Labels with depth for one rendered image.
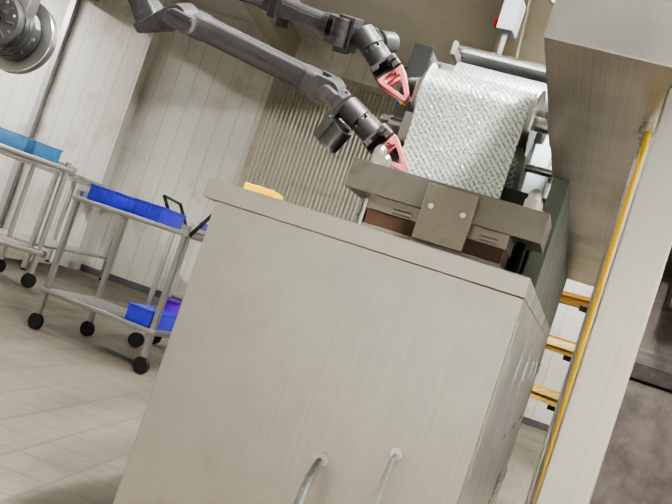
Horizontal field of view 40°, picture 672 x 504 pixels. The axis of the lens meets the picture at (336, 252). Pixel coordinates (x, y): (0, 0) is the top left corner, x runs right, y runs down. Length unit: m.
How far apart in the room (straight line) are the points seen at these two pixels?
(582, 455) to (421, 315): 0.61
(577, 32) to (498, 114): 0.86
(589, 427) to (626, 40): 0.47
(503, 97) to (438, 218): 0.39
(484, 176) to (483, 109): 0.15
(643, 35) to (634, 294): 0.31
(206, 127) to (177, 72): 0.79
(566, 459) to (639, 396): 4.36
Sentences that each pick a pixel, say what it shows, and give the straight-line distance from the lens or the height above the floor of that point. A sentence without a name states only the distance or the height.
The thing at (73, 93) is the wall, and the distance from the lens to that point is 12.04.
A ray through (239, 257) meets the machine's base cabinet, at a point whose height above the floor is 0.77.
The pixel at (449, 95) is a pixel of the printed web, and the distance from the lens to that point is 2.04.
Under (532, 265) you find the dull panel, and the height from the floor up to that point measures 0.95.
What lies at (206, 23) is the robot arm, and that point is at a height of 1.24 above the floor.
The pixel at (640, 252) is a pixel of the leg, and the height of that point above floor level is 0.93.
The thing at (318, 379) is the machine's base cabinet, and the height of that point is 0.60.
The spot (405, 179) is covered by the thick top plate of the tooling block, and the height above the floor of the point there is 1.02.
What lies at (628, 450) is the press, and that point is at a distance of 5.55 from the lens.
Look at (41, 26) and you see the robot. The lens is 2.54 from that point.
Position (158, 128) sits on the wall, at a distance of 11.55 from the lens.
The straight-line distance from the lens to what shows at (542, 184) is 3.04.
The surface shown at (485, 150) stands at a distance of 2.00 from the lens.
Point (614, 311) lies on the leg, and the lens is 1.18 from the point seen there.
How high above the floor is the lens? 0.77
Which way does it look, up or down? 2 degrees up
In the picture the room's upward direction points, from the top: 18 degrees clockwise
